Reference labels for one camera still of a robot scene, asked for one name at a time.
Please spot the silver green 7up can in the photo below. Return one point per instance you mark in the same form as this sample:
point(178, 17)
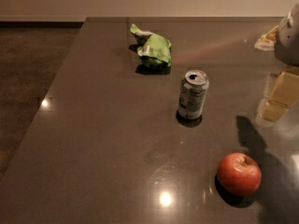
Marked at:
point(193, 91)

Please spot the red apple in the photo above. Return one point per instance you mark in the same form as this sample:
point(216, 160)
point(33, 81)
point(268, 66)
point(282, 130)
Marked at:
point(239, 174)

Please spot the crumpled green chip bag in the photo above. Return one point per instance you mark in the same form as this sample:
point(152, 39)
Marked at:
point(154, 50)

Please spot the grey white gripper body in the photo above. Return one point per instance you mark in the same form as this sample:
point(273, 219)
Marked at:
point(288, 42)

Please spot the yellow white snack packet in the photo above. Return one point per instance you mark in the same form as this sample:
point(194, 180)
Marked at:
point(267, 41)

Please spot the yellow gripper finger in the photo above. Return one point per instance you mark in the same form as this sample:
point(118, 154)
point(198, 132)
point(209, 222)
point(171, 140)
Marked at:
point(284, 94)

